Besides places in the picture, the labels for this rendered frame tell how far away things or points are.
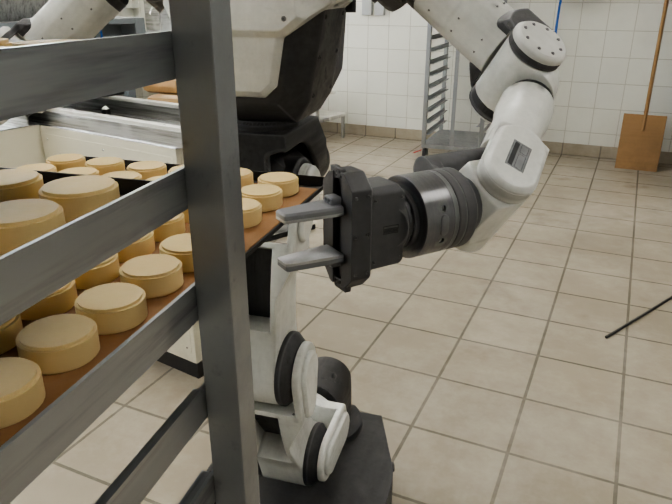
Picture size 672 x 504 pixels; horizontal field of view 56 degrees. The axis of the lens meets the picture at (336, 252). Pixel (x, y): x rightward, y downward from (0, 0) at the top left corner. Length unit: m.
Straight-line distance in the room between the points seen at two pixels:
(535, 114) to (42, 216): 0.61
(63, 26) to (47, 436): 0.90
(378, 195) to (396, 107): 5.40
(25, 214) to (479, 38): 0.69
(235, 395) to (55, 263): 0.22
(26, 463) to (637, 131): 5.21
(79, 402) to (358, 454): 1.35
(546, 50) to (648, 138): 4.53
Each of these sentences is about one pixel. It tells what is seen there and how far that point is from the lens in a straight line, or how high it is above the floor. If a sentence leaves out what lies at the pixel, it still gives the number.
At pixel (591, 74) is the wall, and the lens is 5.62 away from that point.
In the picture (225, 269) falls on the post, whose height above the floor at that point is 1.08.
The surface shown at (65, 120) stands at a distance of 2.38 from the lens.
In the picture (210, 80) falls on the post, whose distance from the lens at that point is 0.43.
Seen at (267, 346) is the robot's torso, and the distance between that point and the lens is 1.16.
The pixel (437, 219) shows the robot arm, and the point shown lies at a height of 1.06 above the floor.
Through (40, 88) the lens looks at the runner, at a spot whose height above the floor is 1.23.
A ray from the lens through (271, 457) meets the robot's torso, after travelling 1.44.
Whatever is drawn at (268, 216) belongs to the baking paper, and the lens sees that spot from 0.69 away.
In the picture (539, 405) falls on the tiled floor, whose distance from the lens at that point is 2.25.
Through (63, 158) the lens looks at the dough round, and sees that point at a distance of 0.93.
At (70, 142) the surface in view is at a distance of 2.37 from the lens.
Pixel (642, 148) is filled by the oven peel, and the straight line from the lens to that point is 5.41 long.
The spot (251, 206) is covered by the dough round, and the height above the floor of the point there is 1.06.
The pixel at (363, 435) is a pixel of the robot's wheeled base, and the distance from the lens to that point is 1.76.
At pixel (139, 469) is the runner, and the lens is 0.47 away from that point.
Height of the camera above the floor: 1.27
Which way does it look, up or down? 22 degrees down
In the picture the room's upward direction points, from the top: straight up
